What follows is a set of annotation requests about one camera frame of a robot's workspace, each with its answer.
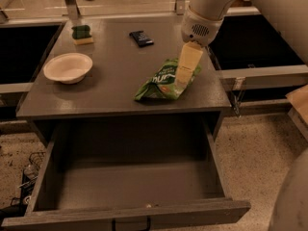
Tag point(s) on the metal post left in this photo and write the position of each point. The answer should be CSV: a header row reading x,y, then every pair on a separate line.
x,y
72,9

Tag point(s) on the brown cardboard piece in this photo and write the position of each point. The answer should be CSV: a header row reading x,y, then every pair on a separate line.
x,y
299,100

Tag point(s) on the grey wooden drawer cabinet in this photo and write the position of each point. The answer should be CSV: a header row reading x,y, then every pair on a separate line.
x,y
120,67

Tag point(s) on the green rice chip bag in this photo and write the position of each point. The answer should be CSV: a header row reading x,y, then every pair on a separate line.
x,y
162,84

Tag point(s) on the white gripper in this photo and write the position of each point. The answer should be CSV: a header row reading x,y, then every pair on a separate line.
x,y
199,29

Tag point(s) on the open grey top drawer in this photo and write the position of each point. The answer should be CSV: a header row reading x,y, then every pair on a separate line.
x,y
159,166

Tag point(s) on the black drawer handle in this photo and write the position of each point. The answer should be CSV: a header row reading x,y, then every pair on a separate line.
x,y
131,224

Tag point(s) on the dark blue snack bar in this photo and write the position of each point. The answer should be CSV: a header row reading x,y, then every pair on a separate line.
x,y
141,38

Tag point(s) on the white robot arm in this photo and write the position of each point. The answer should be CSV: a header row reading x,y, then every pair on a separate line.
x,y
290,18

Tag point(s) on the white paper bowl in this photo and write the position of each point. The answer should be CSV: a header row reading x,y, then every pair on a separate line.
x,y
69,68

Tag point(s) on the green yellow sponge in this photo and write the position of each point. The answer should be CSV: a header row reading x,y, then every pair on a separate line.
x,y
81,34

